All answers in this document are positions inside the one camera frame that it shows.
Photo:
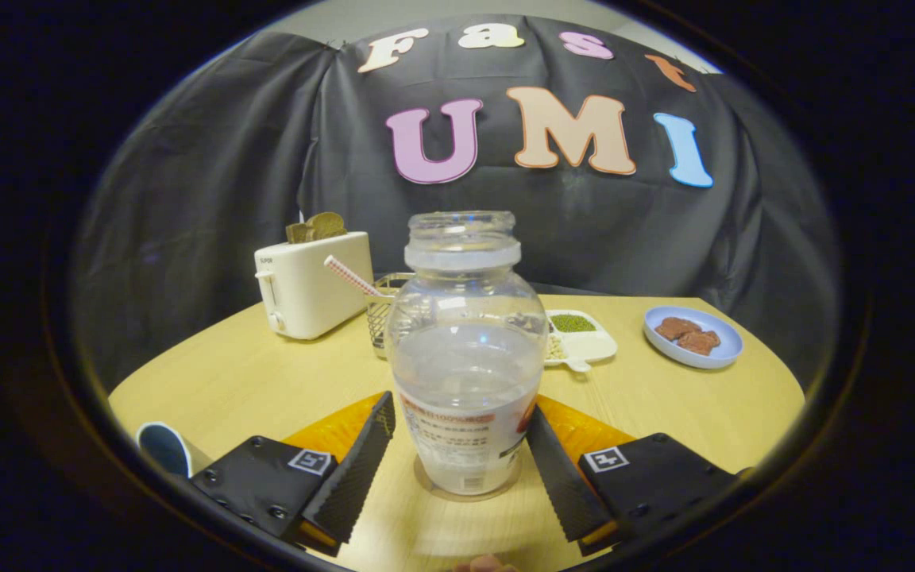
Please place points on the brown toast slices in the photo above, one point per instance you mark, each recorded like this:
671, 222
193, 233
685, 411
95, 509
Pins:
322, 226

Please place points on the brown meat piece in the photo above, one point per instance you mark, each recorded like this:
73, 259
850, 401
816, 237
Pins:
673, 327
702, 343

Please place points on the white toaster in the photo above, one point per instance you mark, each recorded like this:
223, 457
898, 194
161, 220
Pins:
314, 286

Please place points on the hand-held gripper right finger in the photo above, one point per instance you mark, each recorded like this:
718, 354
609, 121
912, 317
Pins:
565, 477

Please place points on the red striped straw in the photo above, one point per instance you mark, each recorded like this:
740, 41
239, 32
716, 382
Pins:
350, 276

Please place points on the blue plate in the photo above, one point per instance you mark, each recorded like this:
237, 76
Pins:
731, 345

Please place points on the round cork coaster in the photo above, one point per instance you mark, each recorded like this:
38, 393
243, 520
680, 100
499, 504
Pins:
421, 480

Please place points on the pale green cup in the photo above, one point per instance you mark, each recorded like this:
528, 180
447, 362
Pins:
164, 449

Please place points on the clear plastic juice bottle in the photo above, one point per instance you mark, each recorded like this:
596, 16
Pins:
465, 373

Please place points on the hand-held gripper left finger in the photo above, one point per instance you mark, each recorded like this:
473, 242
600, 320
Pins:
358, 469

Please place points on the white divided bean dish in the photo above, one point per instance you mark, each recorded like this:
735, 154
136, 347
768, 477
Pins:
592, 345

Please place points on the wooden table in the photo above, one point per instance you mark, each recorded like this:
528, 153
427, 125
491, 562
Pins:
664, 413

